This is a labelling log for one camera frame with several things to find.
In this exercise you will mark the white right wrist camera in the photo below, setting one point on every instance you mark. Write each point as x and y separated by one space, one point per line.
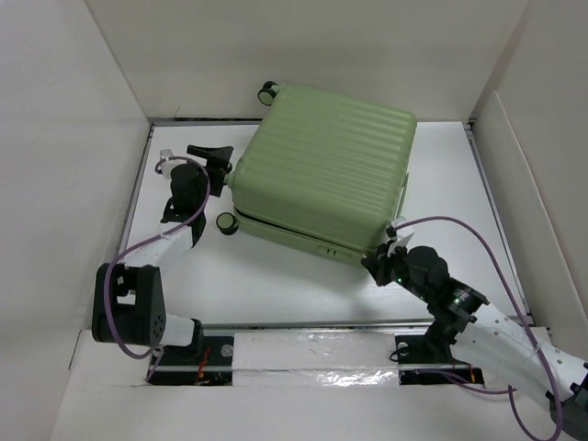
400 233

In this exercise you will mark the aluminium table frame rail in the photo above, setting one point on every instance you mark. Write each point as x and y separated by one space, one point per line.
291 310

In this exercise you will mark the light green hard suitcase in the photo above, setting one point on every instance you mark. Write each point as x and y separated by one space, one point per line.
324 173

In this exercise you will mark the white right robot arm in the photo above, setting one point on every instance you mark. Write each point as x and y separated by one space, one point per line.
478 333

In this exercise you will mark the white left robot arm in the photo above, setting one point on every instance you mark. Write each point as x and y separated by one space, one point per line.
129 306

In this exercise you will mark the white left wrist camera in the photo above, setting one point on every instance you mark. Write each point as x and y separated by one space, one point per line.
166 163

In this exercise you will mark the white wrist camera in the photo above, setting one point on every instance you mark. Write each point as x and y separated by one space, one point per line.
400 233
166 163

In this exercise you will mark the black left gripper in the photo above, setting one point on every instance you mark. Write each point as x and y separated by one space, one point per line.
217 161

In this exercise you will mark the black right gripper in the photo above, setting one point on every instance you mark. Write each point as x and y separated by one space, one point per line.
378 265

